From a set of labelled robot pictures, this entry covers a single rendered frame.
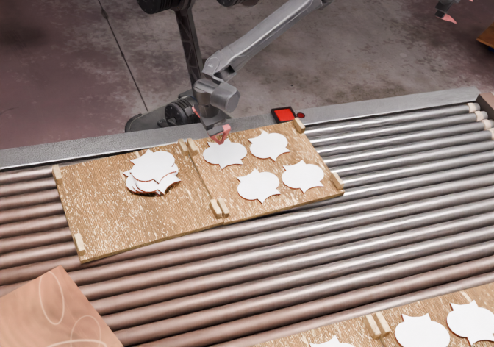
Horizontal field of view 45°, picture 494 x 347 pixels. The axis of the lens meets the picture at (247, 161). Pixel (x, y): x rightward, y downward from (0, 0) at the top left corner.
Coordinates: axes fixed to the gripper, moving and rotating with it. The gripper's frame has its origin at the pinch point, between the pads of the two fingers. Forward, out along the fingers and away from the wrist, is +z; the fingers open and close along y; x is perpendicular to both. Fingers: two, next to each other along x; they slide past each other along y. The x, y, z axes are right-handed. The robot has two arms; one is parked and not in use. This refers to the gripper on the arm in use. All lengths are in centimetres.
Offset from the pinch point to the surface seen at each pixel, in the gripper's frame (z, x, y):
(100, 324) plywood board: -11, -48, 49
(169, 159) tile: 3.5, -15.5, -0.2
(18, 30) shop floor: 92, -53, -230
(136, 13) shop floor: 113, 23, -232
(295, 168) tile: 16.7, 19.8, 13.1
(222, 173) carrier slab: 11.5, -2.3, 7.0
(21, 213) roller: -2, -60, 1
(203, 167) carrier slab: 10.2, -6.8, 2.8
